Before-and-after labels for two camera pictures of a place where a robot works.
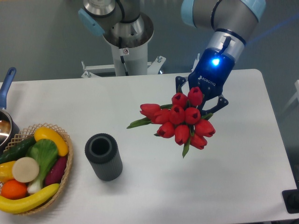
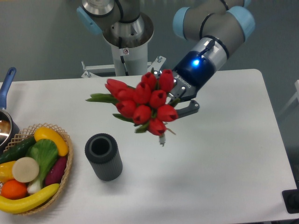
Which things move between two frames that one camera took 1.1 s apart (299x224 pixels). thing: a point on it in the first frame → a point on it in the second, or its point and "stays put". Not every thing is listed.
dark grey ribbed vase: x=103 y=152 stays put
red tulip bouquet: x=182 y=119 → x=146 y=105
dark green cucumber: x=19 y=150 stays put
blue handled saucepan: x=9 y=130 stays put
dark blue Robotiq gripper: x=210 y=73 → x=194 y=71
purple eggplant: x=55 y=172 stays put
